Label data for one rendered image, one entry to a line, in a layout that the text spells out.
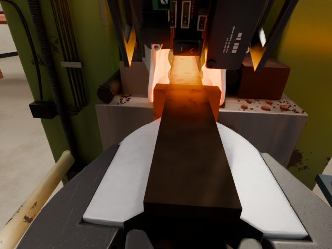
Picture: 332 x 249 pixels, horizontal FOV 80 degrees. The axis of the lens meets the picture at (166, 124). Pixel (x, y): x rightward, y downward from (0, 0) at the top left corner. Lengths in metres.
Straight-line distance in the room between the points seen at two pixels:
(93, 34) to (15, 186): 1.37
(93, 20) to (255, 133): 0.44
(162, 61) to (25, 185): 1.60
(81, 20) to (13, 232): 0.51
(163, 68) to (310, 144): 0.62
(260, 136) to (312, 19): 0.30
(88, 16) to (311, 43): 0.53
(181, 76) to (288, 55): 0.43
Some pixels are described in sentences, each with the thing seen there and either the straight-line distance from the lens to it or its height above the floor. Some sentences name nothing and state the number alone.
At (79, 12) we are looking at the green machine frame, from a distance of 0.58.
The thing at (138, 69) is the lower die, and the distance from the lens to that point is 0.40.
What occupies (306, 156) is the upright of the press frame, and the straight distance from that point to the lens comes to 0.78.
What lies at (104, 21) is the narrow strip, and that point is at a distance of 0.55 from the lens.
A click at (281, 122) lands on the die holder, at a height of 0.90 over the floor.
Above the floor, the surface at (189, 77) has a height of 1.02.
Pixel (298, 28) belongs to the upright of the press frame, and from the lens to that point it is 0.59.
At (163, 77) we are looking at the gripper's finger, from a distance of 0.20.
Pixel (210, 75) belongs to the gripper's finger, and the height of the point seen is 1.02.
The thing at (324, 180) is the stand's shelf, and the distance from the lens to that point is 0.62.
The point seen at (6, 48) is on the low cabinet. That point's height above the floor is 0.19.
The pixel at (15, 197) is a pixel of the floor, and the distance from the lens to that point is 1.67.
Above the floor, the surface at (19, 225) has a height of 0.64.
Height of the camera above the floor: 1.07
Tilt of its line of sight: 31 degrees down
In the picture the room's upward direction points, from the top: 1 degrees clockwise
